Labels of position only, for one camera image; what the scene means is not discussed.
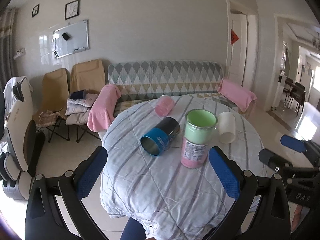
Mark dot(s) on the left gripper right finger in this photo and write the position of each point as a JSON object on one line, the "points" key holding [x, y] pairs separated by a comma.
{"points": [[239, 185]]}

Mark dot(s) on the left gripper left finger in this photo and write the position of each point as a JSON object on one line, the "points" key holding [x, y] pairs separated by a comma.
{"points": [[77, 187]]}

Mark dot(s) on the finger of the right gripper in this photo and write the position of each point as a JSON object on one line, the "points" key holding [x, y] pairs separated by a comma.
{"points": [[309, 148], [284, 167]]}

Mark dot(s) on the white paper cup right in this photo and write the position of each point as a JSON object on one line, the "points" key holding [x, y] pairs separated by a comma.
{"points": [[226, 127]]}

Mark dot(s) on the pink plastic cup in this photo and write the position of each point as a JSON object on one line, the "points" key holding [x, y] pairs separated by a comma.
{"points": [[164, 105]]}

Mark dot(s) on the operator hand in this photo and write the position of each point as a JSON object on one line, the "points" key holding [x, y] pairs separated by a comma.
{"points": [[299, 214]]}

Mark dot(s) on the dining chairs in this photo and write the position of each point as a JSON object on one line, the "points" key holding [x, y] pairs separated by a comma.
{"points": [[297, 93]]}

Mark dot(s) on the striped white tablecloth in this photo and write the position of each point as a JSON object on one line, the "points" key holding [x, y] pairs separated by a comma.
{"points": [[168, 199]]}

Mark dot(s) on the operator blue trousers leg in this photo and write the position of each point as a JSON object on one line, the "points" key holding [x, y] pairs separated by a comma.
{"points": [[133, 231]]}

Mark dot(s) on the pink towel left armrest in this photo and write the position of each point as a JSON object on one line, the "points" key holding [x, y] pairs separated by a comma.
{"points": [[101, 114]]}

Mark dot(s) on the pink towel armrest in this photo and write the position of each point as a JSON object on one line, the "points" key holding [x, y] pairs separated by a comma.
{"points": [[101, 114], [241, 96]]}

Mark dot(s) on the folded clothes pile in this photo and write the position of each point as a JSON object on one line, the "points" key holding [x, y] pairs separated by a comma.
{"points": [[77, 111]]}

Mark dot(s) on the pink towel right armrest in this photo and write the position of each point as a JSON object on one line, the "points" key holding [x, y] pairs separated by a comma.
{"points": [[241, 96]]}

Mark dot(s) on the blue black metal can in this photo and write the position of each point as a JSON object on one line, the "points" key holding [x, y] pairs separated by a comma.
{"points": [[158, 139]]}

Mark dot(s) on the tan folding chair left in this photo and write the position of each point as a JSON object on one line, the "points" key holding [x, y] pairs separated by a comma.
{"points": [[55, 92]]}

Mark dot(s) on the tan folding chair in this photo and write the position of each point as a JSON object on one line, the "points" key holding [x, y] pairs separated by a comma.
{"points": [[88, 75], [55, 92]]}

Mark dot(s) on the chandelier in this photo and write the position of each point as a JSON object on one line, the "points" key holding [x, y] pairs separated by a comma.
{"points": [[316, 42]]}

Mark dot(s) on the tan folding chair right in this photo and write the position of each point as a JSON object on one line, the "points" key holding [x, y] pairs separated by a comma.
{"points": [[88, 75]]}

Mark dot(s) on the sofa with diamond cover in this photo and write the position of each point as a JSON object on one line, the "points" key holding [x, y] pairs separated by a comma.
{"points": [[147, 80]]}

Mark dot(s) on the white door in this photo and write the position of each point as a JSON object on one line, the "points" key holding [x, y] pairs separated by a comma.
{"points": [[241, 58]]}

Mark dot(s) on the red door decoration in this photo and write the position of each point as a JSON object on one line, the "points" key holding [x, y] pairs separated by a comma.
{"points": [[234, 37]]}

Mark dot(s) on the white whiteboard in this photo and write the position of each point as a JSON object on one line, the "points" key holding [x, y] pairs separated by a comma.
{"points": [[71, 39]]}

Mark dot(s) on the small black framed picture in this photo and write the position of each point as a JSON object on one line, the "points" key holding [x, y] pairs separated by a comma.
{"points": [[35, 10]]}

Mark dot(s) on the grey curtain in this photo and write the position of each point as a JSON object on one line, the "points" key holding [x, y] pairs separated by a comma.
{"points": [[7, 65]]}

